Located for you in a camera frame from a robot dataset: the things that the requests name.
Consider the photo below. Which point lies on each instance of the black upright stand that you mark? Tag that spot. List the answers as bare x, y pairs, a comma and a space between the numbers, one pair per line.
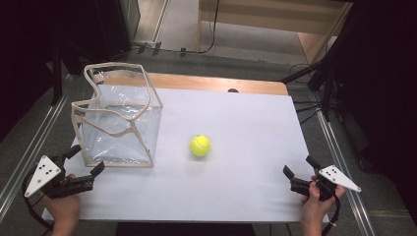
57, 82

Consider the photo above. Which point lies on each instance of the clear bag with beige trim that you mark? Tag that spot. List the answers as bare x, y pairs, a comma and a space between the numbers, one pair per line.
121, 137

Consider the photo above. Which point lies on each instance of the metal floor rail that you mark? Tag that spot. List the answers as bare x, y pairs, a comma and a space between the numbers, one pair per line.
341, 170
32, 144

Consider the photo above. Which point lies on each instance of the person's left hand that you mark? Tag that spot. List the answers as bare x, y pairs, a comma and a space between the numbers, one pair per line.
64, 209

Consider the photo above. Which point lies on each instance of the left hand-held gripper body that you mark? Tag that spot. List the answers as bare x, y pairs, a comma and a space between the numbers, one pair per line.
42, 175

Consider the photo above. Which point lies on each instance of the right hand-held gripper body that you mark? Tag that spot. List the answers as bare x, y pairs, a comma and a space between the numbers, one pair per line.
339, 178

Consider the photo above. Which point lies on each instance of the wooden table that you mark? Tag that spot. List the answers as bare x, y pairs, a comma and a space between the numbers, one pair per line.
196, 82

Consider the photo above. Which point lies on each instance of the yellow tennis ball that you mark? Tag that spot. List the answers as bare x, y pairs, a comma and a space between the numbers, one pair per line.
200, 146

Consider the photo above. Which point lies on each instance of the person's right hand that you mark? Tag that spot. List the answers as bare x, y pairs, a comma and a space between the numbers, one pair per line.
314, 206

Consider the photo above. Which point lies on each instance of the white table cover sheet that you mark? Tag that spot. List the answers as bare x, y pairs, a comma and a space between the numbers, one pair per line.
246, 131

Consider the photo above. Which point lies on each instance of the light wooden shelf unit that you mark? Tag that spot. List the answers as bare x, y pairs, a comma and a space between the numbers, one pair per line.
262, 16

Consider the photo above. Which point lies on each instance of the dark curtain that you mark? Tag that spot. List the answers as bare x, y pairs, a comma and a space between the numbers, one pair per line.
387, 82
23, 49

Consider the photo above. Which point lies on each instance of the black tripod stand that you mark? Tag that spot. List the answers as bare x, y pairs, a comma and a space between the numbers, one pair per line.
324, 88

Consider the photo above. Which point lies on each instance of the dark cabinet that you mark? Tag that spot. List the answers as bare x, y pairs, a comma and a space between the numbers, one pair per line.
105, 26

